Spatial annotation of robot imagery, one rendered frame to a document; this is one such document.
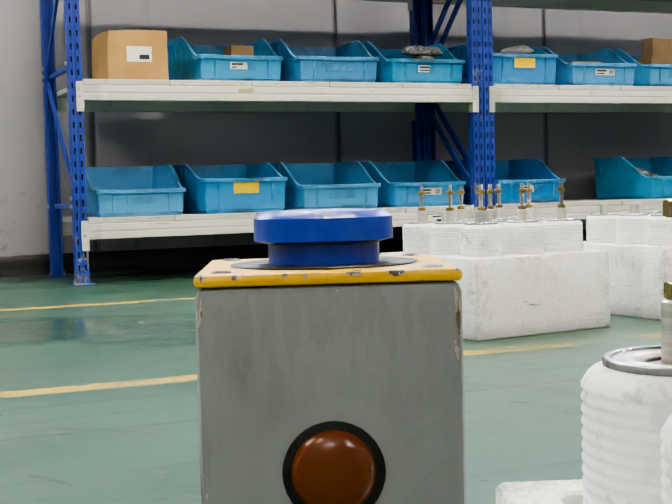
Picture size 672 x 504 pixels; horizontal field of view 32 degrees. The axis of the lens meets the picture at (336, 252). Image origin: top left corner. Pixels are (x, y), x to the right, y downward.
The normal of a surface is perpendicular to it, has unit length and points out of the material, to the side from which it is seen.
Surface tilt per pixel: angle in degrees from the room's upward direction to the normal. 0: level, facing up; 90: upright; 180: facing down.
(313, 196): 95
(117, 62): 90
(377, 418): 90
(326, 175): 86
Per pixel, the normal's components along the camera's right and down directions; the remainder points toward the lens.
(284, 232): -0.52, 0.06
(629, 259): -0.90, 0.05
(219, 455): 0.04, 0.05
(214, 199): 0.40, 0.11
